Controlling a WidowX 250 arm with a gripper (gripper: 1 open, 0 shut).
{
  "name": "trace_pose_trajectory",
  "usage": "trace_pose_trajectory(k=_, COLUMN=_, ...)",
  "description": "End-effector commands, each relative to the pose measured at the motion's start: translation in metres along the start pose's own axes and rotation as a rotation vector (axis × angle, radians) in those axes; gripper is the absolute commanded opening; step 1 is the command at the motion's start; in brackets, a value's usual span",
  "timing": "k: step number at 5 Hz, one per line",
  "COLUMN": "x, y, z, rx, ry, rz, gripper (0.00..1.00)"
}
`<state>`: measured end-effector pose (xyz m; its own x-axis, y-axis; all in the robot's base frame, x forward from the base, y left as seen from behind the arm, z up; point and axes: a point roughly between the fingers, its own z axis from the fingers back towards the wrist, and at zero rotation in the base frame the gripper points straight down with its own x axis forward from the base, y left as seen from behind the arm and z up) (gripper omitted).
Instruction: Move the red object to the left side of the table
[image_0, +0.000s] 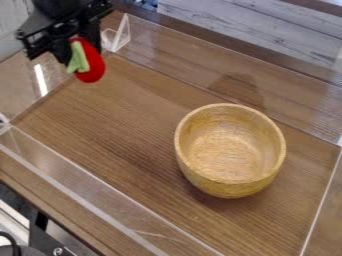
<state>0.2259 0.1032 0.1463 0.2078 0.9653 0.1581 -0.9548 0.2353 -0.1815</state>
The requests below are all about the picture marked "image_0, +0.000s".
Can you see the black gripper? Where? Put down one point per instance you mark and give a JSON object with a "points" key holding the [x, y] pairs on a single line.
{"points": [[55, 21]]}

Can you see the red felt strawberry toy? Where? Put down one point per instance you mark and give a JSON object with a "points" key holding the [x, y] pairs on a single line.
{"points": [[85, 64]]}

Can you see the light wooden bowl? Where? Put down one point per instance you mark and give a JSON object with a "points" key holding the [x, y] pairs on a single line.
{"points": [[230, 149]]}

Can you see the clear acrylic tray enclosure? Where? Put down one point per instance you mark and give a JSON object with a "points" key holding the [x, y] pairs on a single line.
{"points": [[87, 150]]}

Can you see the black table leg bracket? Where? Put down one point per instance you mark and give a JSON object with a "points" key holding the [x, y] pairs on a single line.
{"points": [[41, 241]]}

